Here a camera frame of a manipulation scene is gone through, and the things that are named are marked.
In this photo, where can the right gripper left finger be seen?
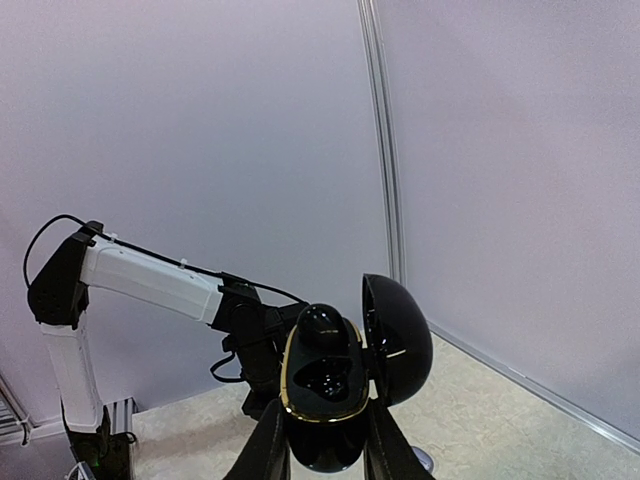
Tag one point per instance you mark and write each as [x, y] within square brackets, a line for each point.
[266, 454]

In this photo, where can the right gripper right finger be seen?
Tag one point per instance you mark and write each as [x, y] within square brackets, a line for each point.
[387, 453]

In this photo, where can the purple earbud charging case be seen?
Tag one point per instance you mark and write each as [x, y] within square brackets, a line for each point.
[424, 458]

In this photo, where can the black earbud charging case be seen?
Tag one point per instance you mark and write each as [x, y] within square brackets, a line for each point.
[325, 398]

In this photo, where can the black earbud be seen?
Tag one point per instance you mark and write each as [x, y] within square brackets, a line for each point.
[322, 331]

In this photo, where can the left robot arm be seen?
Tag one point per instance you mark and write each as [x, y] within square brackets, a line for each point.
[119, 320]

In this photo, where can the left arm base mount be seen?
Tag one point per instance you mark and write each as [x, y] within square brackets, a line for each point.
[108, 450]

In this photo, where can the aluminium front rail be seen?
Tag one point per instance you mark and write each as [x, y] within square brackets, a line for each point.
[16, 423]

